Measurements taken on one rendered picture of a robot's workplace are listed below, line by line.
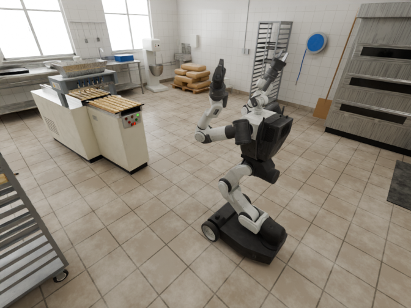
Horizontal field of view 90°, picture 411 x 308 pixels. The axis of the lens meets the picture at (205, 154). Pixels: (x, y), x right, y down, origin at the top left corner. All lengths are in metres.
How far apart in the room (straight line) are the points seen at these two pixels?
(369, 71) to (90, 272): 4.41
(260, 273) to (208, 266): 0.43
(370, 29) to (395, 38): 0.35
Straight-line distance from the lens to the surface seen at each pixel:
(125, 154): 2.76
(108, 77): 3.31
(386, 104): 4.32
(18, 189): 1.61
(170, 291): 1.92
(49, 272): 2.13
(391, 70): 4.24
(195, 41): 7.28
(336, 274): 2.25
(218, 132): 1.31
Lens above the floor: 1.74
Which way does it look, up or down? 32 degrees down
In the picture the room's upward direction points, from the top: 1 degrees clockwise
